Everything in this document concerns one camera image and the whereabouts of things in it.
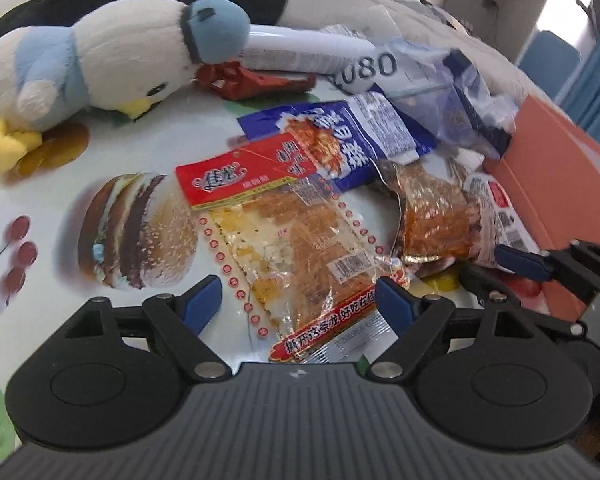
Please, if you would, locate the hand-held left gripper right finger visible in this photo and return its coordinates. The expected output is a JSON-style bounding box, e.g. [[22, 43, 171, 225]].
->
[[371, 275, 541, 381]]

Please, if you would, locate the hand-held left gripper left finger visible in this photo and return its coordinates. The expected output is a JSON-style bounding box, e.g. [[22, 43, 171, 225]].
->
[[62, 275, 229, 381]]

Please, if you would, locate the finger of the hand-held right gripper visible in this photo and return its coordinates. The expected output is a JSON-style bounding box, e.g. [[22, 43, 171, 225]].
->
[[460, 265, 585, 337], [494, 239, 600, 307]]

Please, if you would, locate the white packet with red label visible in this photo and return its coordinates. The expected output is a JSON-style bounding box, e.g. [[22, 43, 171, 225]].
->
[[462, 171, 543, 273]]

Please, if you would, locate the clear brown spicy snack packet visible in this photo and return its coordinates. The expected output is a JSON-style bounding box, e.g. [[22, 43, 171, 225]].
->
[[377, 159, 483, 277]]

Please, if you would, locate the clear cracker packet red label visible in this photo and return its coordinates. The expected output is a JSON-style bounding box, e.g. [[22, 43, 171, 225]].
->
[[174, 132, 412, 365]]

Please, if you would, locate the food print bed sheet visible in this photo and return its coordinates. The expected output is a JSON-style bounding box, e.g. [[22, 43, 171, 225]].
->
[[0, 72, 481, 461]]

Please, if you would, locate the blue white snack packet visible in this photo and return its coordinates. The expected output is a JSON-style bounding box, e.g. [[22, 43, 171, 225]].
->
[[236, 91, 440, 192]]

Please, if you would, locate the crumpled blue clear plastic bag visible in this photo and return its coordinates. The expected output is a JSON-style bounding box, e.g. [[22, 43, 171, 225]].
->
[[330, 24, 520, 162]]

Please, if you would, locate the blue chair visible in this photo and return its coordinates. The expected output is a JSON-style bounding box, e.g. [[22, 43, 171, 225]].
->
[[517, 30, 582, 107]]

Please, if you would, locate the dark red snack packet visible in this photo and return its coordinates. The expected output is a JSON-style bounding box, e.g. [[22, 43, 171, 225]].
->
[[196, 60, 318, 102]]

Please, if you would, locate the blue white plush bird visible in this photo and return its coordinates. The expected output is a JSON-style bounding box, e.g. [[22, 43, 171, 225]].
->
[[0, 0, 252, 173]]

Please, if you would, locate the grey duvet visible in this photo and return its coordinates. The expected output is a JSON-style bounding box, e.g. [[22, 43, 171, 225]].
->
[[352, 0, 536, 96]]

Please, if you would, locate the white plastic tube package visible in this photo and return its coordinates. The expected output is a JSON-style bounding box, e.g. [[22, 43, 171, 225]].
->
[[239, 27, 377, 80]]

